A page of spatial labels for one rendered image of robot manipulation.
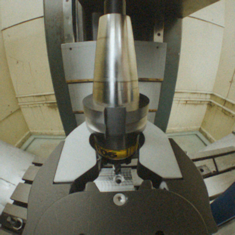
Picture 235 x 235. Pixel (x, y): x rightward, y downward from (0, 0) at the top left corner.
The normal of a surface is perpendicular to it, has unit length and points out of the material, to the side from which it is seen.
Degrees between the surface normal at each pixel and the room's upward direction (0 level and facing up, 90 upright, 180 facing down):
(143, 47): 92
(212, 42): 90
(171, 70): 90
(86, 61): 90
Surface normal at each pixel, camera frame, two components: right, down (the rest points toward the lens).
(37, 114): 0.04, 0.46
